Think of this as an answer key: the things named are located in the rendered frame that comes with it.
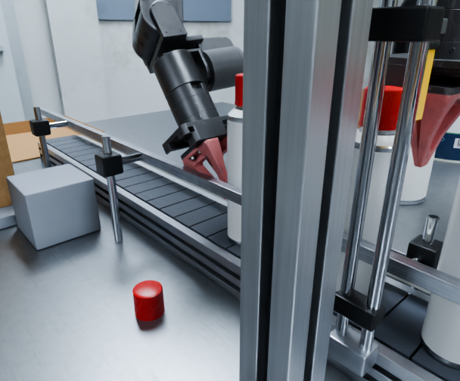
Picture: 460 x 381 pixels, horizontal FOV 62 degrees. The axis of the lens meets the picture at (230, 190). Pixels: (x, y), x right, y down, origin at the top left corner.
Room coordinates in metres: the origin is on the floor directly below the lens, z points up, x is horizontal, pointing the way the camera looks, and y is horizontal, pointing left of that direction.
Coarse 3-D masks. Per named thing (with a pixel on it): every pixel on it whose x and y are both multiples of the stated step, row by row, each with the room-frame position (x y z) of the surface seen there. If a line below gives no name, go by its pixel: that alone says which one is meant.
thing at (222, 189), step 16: (48, 112) 0.85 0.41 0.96; (80, 128) 0.72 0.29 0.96; (112, 144) 0.62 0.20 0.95; (128, 144) 0.59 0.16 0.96; (144, 160) 0.54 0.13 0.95; (160, 160) 0.51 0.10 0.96; (192, 176) 0.45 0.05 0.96; (208, 176) 0.44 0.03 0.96; (224, 192) 0.41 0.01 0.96; (240, 192) 0.39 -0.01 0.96; (368, 256) 0.27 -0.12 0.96; (400, 256) 0.26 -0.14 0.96; (400, 272) 0.25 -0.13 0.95; (416, 272) 0.24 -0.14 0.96; (432, 272) 0.24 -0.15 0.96; (432, 288) 0.23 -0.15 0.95; (448, 288) 0.23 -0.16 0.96
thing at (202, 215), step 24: (48, 144) 0.89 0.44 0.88; (72, 144) 0.88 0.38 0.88; (96, 144) 0.88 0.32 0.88; (144, 168) 0.71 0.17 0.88; (144, 192) 0.59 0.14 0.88; (168, 192) 0.59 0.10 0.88; (192, 192) 0.59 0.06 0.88; (192, 216) 0.50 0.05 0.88; (216, 216) 0.50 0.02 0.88; (216, 240) 0.43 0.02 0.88; (384, 288) 0.33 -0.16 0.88; (336, 312) 0.29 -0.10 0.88; (384, 312) 0.29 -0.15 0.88; (408, 312) 0.29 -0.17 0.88; (384, 336) 0.26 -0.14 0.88; (408, 336) 0.26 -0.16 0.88; (432, 360) 0.23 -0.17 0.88
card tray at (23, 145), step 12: (48, 120) 1.24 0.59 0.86; (12, 132) 1.16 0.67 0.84; (24, 132) 1.18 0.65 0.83; (60, 132) 1.18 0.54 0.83; (72, 132) 1.18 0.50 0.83; (12, 144) 1.04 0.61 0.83; (24, 144) 1.04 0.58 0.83; (36, 144) 1.04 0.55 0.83; (12, 156) 0.93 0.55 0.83; (24, 156) 0.93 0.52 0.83; (36, 156) 0.93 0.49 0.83
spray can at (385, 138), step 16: (384, 96) 0.31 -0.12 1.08; (400, 96) 0.31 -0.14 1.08; (384, 112) 0.31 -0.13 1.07; (384, 128) 0.31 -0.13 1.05; (384, 144) 0.31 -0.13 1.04; (384, 160) 0.30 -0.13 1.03; (352, 176) 0.32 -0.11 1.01; (384, 176) 0.30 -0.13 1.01; (352, 192) 0.31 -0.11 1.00; (384, 192) 0.30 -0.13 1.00; (368, 208) 0.30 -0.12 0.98; (368, 224) 0.30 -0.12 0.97; (368, 240) 0.30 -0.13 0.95; (368, 272) 0.30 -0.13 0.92; (336, 288) 0.32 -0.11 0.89
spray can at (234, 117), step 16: (240, 80) 0.43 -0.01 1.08; (240, 96) 0.43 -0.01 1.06; (240, 112) 0.42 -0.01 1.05; (240, 128) 0.41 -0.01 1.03; (240, 144) 0.41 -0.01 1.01; (240, 160) 0.41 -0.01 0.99; (240, 176) 0.41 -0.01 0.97; (240, 208) 0.41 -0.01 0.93; (240, 224) 0.41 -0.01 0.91; (240, 240) 0.41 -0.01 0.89
